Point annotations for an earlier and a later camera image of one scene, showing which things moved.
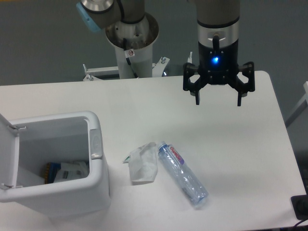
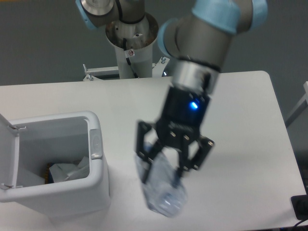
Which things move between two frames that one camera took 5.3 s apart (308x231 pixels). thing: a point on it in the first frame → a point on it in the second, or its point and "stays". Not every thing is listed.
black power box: x=300 y=203 stays
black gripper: x=218 y=62 → x=179 y=125
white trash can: x=27 y=146 stays
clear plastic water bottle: x=194 y=188 → x=166 y=195
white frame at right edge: x=300 y=107 stays
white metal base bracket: x=93 y=73 stays
